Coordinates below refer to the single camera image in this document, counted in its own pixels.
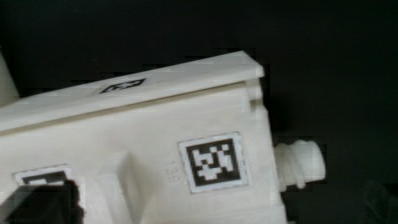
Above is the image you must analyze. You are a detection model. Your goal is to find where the white cabinet body box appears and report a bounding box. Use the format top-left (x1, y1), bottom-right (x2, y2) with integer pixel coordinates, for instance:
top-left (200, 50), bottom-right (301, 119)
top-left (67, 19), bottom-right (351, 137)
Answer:
top-left (0, 49), bottom-right (328, 224)

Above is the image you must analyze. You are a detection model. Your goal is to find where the white cabinet door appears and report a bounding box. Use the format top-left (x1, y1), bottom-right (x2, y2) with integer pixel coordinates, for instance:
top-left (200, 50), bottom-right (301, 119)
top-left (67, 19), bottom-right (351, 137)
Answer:
top-left (0, 84), bottom-right (285, 224)

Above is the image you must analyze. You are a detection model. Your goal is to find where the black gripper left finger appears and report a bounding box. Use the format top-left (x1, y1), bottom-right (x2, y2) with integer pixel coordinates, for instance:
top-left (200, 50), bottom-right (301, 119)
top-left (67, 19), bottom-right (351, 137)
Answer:
top-left (0, 181), bottom-right (83, 224)

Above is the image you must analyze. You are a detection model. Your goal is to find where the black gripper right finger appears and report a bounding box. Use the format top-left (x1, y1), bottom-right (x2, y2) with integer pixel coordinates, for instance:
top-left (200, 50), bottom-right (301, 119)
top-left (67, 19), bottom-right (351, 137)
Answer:
top-left (360, 181), bottom-right (398, 224)

